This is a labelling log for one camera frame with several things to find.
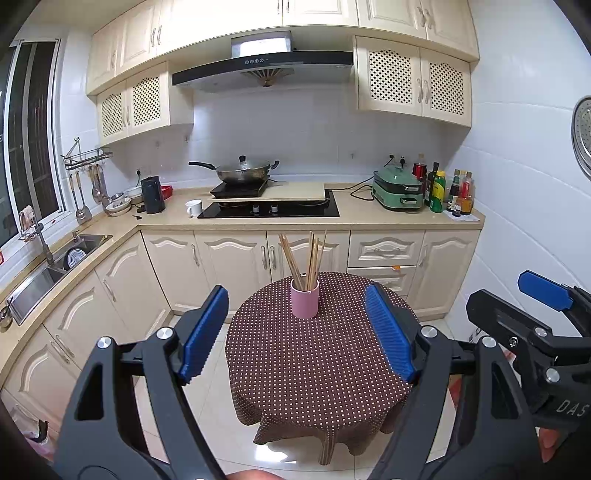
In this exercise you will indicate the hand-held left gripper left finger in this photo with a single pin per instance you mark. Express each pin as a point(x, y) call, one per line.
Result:
point(205, 330)

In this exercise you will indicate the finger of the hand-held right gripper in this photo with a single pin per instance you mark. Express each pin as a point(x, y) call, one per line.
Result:
point(503, 318)
point(545, 288)

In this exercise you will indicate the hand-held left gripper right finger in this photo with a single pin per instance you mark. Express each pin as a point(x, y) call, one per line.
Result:
point(388, 332)

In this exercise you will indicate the pink cup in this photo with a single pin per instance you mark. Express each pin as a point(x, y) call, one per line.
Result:
point(304, 304)

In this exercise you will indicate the group of wooden chopsticks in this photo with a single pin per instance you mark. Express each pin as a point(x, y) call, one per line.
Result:
point(308, 277)

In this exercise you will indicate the person's right hand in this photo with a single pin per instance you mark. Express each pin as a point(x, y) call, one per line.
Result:
point(548, 445)

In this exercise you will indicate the brown dotted tablecloth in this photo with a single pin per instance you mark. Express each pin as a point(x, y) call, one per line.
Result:
point(314, 369)

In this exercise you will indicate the red stool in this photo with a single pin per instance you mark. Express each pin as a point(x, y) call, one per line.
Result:
point(458, 397)

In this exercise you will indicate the red label sauce bottle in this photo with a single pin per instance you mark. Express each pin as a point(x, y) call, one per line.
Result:
point(467, 198)

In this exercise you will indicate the white mug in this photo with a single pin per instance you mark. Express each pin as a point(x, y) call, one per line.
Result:
point(195, 208)

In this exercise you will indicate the beige stone countertop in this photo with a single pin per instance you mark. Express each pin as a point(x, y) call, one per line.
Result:
point(360, 212)

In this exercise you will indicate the dark soy sauce bottle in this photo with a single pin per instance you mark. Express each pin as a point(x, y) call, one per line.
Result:
point(455, 189)

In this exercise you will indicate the yellow green bottle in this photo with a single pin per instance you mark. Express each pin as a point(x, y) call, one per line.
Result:
point(438, 194)

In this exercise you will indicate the green electric grill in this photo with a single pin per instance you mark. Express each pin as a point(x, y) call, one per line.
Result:
point(397, 189)

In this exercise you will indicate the red container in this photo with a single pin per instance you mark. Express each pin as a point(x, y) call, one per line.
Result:
point(167, 191)

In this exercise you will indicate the black kettle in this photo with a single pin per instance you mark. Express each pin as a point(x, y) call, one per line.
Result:
point(152, 196)

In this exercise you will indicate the black induction cooker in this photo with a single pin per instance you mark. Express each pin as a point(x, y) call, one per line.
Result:
point(238, 189)

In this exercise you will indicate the stack of bowls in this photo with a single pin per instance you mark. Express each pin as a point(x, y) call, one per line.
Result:
point(119, 208)

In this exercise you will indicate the round plate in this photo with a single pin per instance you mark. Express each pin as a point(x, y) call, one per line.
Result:
point(74, 258)

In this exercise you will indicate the black glass hob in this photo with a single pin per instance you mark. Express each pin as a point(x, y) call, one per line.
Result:
point(300, 210)

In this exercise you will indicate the dark oil bottle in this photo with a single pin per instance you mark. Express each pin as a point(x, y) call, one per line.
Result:
point(431, 180)

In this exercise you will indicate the metal colander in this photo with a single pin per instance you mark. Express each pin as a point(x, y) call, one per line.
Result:
point(584, 134)

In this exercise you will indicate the metal wok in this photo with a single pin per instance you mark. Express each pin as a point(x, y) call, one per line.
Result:
point(242, 174)

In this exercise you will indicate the red soda bottle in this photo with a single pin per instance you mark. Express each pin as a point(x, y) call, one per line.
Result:
point(419, 170)

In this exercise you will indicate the beige cutting board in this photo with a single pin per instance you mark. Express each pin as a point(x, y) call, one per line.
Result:
point(295, 190)

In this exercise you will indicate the hanging metal spatula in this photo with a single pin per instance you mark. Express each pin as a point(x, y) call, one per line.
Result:
point(82, 213)

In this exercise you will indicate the wok lid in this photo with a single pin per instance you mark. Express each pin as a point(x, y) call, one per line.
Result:
point(242, 162)

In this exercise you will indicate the hanging metal ladle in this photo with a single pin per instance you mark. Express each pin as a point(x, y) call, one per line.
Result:
point(96, 196)

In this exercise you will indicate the steel sink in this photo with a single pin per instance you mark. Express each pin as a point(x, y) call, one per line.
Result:
point(32, 286)

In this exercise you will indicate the metal faucet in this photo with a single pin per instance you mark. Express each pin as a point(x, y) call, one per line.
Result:
point(44, 244)

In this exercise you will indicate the window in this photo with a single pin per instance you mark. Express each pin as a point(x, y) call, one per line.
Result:
point(37, 138)

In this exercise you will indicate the range hood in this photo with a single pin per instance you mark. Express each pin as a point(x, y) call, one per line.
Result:
point(263, 69)

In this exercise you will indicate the cream upper kitchen cabinets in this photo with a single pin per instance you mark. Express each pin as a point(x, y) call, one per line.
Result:
point(207, 23)

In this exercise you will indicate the metal wall rack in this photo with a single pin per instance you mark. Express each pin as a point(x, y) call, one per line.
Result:
point(87, 157)

